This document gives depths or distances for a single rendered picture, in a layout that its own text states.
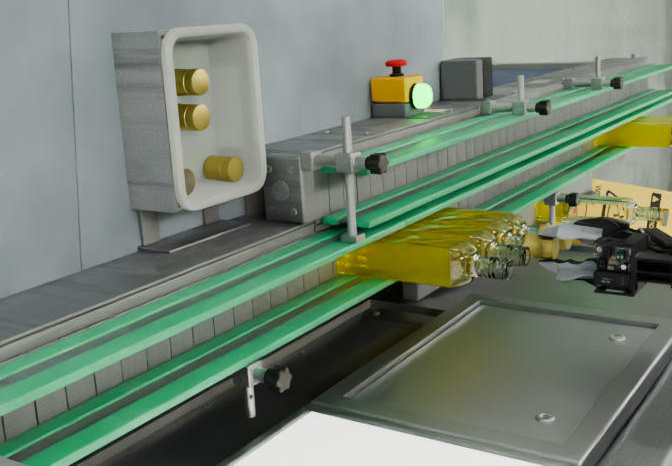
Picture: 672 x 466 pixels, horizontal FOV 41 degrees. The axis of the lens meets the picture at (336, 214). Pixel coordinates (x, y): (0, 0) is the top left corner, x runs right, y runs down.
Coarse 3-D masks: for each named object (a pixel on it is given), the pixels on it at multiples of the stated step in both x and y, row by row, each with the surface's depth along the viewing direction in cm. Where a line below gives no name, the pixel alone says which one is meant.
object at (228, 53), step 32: (192, 32) 109; (224, 32) 114; (192, 64) 120; (224, 64) 121; (256, 64) 120; (192, 96) 120; (224, 96) 123; (256, 96) 120; (224, 128) 124; (256, 128) 121; (192, 160) 121; (256, 160) 122; (192, 192) 116; (224, 192) 117
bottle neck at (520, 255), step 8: (496, 248) 126; (504, 248) 125; (512, 248) 125; (520, 248) 124; (528, 248) 125; (496, 256) 126; (504, 256) 125; (512, 256) 124; (520, 256) 124; (528, 256) 125; (520, 264) 124
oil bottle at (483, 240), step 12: (408, 228) 133; (420, 228) 132; (432, 228) 132; (444, 228) 131; (456, 228) 131; (468, 228) 131; (468, 240) 126; (480, 240) 126; (492, 240) 127; (480, 252) 126
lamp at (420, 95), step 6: (414, 84) 159; (420, 84) 158; (426, 84) 159; (414, 90) 158; (420, 90) 157; (426, 90) 158; (414, 96) 158; (420, 96) 157; (426, 96) 158; (414, 102) 158; (420, 102) 158; (426, 102) 158; (414, 108) 160
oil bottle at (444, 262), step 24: (384, 240) 128; (408, 240) 127; (432, 240) 126; (456, 240) 125; (336, 264) 132; (360, 264) 130; (384, 264) 127; (408, 264) 125; (432, 264) 123; (456, 264) 121
